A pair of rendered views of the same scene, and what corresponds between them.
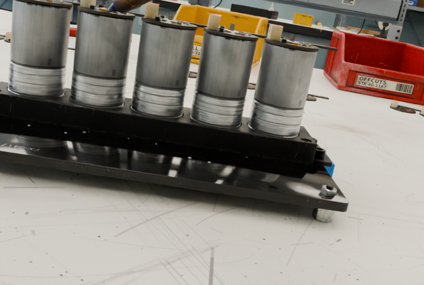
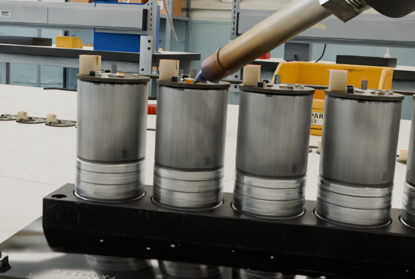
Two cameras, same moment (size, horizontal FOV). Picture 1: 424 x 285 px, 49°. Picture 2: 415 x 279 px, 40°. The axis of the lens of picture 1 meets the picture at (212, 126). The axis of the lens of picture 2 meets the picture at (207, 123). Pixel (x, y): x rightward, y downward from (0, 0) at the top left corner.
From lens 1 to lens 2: 3 cm
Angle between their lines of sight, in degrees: 14
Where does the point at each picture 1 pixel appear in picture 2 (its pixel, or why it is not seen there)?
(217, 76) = (351, 155)
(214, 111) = (351, 205)
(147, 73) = (252, 158)
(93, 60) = (180, 147)
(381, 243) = not seen: outside the picture
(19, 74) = (87, 173)
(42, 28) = (113, 112)
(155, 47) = (260, 123)
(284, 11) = (403, 57)
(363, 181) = not seen: outside the picture
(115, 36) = (205, 113)
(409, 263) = not seen: outside the picture
